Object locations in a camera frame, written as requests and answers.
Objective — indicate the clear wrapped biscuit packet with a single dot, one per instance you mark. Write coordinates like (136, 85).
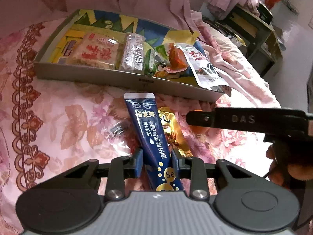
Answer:
(132, 59)

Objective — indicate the green seaweed snack packet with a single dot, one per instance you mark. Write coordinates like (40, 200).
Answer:
(204, 71)

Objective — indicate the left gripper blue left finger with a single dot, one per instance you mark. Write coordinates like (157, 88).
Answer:
(137, 162)

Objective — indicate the pink floral bedsheet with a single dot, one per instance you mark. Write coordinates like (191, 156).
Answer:
(48, 127)

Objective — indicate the dark wooden side table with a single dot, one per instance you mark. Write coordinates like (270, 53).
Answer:
(263, 48)

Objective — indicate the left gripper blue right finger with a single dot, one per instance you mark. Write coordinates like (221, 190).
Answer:
(177, 161)

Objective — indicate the gold snack packet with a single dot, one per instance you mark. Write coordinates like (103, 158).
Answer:
(173, 133)

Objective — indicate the small clear candy wrapper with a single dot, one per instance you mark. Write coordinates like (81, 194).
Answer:
(116, 130)

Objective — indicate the person's right hand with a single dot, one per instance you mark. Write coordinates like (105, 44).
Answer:
(279, 173)

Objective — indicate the small green snack packet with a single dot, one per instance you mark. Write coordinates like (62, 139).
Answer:
(149, 68)

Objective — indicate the navy milk powder stick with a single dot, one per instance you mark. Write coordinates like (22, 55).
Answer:
(143, 111)

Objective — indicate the colourful cardboard tray box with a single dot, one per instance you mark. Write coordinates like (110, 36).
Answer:
(51, 61)

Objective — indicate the orange rice cracker packet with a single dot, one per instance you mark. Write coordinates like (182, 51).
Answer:
(96, 50)

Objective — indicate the orange red snack packet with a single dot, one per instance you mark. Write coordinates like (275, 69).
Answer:
(171, 62)

